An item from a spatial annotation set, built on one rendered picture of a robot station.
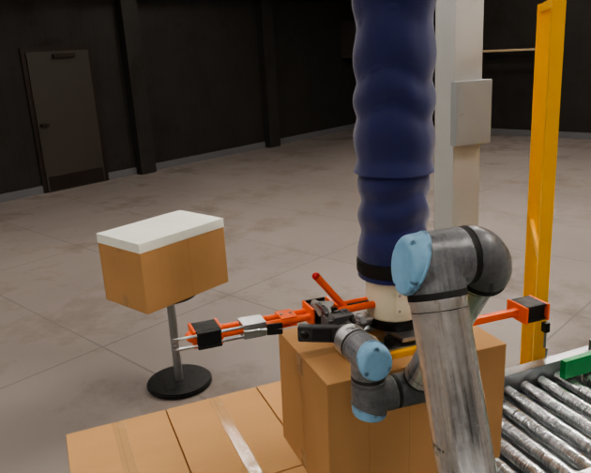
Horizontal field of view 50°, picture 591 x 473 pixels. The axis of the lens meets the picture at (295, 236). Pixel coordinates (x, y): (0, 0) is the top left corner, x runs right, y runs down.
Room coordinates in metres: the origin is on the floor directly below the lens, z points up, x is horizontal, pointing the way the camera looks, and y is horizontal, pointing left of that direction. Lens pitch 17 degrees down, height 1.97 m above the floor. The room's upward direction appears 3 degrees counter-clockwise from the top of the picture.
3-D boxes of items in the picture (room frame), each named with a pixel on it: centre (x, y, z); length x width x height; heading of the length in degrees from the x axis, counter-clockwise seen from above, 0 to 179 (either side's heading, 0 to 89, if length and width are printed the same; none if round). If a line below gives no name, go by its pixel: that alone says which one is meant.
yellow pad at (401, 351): (1.77, -0.33, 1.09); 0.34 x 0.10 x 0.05; 111
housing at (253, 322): (1.70, 0.14, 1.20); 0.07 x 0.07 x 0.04; 21
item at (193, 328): (1.66, 0.27, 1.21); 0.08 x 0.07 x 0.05; 111
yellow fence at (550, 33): (2.97, -1.18, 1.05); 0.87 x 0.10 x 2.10; 163
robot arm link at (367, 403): (1.48, -0.18, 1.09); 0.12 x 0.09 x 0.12; 107
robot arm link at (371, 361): (1.49, -0.17, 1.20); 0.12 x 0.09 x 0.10; 21
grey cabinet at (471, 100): (3.06, -0.86, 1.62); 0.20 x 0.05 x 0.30; 111
